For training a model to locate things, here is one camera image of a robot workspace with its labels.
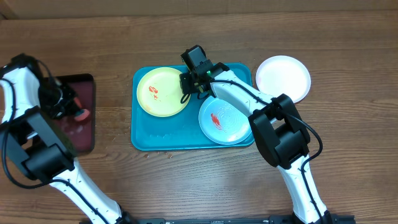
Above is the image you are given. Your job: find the green and red sponge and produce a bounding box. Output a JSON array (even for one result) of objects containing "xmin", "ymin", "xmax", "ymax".
[{"xmin": 73, "ymin": 97, "xmax": 90, "ymax": 121}]

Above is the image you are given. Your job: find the yellow-green plate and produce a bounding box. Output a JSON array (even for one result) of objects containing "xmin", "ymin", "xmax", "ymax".
[{"xmin": 136, "ymin": 67, "xmax": 190, "ymax": 117}]

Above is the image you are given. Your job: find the white plate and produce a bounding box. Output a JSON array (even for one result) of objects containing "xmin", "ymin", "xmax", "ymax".
[{"xmin": 256, "ymin": 55, "xmax": 312, "ymax": 103}]

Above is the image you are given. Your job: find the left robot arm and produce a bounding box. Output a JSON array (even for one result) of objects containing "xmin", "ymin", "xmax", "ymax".
[{"xmin": 1, "ymin": 54, "xmax": 136, "ymax": 223}]

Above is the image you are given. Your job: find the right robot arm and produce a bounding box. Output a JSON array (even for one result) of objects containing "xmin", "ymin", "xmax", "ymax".
[{"xmin": 180, "ymin": 45, "xmax": 333, "ymax": 223}]

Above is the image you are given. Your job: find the dark red black-rimmed tray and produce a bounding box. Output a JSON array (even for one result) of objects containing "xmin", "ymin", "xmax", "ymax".
[{"xmin": 52, "ymin": 73, "xmax": 96, "ymax": 154}]

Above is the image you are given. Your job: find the teal plastic serving tray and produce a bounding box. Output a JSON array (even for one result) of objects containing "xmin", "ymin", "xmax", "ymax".
[{"xmin": 131, "ymin": 67, "xmax": 254, "ymax": 151}]

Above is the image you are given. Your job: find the light blue plate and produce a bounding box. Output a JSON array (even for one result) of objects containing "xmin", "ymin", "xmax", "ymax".
[{"xmin": 198, "ymin": 96, "xmax": 252, "ymax": 146}]

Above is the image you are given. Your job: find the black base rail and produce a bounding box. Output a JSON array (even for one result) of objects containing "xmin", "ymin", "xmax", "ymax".
[{"xmin": 116, "ymin": 214, "xmax": 356, "ymax": 224}]

